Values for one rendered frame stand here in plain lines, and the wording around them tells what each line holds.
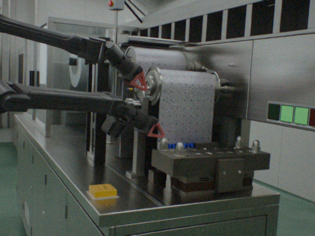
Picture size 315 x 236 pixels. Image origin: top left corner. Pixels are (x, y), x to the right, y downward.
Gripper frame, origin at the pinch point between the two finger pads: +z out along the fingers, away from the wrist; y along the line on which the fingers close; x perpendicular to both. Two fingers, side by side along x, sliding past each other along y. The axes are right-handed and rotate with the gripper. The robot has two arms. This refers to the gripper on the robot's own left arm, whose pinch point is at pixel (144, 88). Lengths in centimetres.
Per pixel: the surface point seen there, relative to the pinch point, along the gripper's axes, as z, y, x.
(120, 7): -16, -55, 33
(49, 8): -5, -555, 115
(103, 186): 6.5, 14.5, -35.5
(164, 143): 13.9, 13.4, -11.4
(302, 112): 28, 42, 22
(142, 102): 4.4, -2.6, -3.3
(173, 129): 17.5, 5.5, -3.8
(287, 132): 244, -181, 140
